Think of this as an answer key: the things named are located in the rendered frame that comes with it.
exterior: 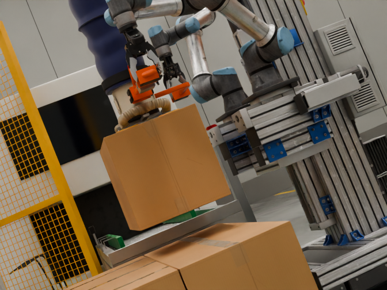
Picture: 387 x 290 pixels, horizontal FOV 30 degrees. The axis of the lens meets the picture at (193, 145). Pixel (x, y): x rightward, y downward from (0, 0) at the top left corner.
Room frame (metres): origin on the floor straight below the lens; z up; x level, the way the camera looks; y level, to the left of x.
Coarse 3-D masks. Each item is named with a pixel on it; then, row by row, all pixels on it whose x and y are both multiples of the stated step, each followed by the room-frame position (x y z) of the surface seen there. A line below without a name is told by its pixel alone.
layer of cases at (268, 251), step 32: (224, 224) 3.29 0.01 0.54; (256, 224) 2.68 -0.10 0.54; (288, 224) 2.36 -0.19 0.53; (160, 256) 3.01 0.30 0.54; (192, 256) 2.49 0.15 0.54; (224, 256) 2.32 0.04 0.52; (256, 256) 2.33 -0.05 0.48; (288, 256) 2.35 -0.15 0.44; (96, 288) 2.75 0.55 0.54; (128, 288) 2.31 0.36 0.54; (160, 288) 2.27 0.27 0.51; (192, 288) 2.29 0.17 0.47; (224, 288) 2.31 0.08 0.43; (256, 288) 2.33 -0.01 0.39; (288, 288) 2.35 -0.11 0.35
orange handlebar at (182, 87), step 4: (144, 72) 2.58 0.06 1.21; (148, 72) 2.57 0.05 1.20; (152, 72) 2.58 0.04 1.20; (156, 72) 2.59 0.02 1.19; (144, 76) 2.58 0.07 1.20; (148, 76) 2.58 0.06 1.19; (180, 84) 3.30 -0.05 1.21; (184, 84) 3.30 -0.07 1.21; (188, 84) 3.31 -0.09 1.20; (172, 88) 3.29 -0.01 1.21; (176, 88) 3.29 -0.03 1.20; (180, 88) 3.29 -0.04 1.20; (184, 88) 3.35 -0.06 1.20; (136, 92) 2.87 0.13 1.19; (144, 92) 2.88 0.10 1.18; (160, 92) 3.28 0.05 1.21; (164, 92) 3.28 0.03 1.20; (168, 92) 3.28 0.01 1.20; (172, 92) 3.29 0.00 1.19; (180, 92) 3.48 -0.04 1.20; (184, 92) 3.49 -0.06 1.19; (156, 96) 3.27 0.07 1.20; (160, 96) 3.28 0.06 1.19
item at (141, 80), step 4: (144, 68) 2.59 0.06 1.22; (148, 68) 2.59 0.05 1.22; (152, 68) 2.59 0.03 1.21; (136, 72) 2.58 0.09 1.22; (140, 72) 2.58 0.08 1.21; (140, 76) 2.58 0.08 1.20; (152, 76) 2.59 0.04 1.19; (156, 76) 2.59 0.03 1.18; (140, 80) 2.58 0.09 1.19; (144, 80) 2.58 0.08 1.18; (148, 80) 2.59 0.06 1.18; (152, 80) 2.60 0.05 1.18; (156, 80) 2.64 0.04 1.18; (140, 84) 2.66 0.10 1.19; (144, 84) 2.62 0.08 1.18; (148, 84) 2.66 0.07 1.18
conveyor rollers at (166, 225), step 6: (174, 222) 5.33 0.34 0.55; (180, 222) 4.98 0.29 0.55; (156, 228) 5.49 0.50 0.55; (162, 228) 5.14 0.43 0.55; (138, 234) 5.74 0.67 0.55; (144, 234) 5.38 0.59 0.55; (150, 234) 5.03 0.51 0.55; (126, 240) 5.62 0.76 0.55; (132, 240) 5.19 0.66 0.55; (138, 240) 4.92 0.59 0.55
